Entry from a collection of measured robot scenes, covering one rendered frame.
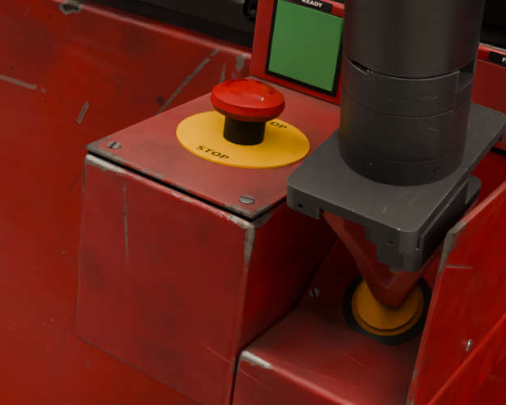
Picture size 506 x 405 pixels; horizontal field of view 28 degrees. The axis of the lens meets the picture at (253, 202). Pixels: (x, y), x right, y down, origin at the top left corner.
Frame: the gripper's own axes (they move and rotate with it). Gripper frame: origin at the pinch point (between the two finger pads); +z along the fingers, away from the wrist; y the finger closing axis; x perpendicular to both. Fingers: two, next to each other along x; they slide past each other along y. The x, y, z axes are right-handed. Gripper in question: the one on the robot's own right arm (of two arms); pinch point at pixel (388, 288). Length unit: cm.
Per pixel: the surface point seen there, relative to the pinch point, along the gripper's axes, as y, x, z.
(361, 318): -1.4, 0.7, 1.4
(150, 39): 14.6, 27.6, 1.3
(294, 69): 9.5, 11.8, -4.2
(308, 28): 10.2, 11.3, -6.8
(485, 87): 10.2, 0.1, -6.7
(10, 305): 6, 40, 29
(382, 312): -0.6, -0.1, 1.1
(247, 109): 0.3, 8.8, -7.8
